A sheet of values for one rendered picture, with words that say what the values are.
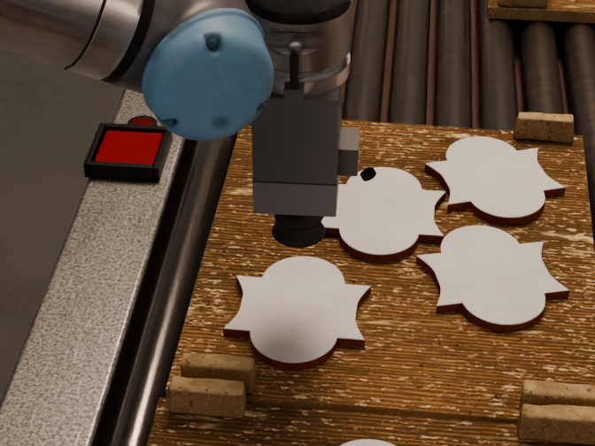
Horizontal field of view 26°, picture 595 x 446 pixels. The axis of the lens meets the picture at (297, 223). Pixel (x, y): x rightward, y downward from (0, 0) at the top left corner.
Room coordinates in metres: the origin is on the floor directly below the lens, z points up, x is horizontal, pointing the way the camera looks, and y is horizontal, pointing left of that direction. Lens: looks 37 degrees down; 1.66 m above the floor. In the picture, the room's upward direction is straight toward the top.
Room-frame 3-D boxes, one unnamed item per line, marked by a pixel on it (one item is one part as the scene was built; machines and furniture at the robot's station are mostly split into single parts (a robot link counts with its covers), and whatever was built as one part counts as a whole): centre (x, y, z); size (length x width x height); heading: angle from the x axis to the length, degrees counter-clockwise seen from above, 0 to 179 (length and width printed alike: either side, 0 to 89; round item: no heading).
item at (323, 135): (0.82, -0.01, 1.13); 0.10 x 0.09 x 0.16; 86
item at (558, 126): (1.09, -0.25, 0.95); 0.06 x 0.02 x 0.03; 83
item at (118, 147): (1.09, 0.17, 0.92); 0.06 x 0.06 x 0.01; 84
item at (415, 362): (0.92, -0.09, 0.93); 0.41 x 0.35 x 0.02; 173
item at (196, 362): (0.74, 0.06, 0.95); 0.06 x 0.02 x 0.03; 83
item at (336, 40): (0.82, 0.00, 1.21); 0.08 x 0.08 x 0.05
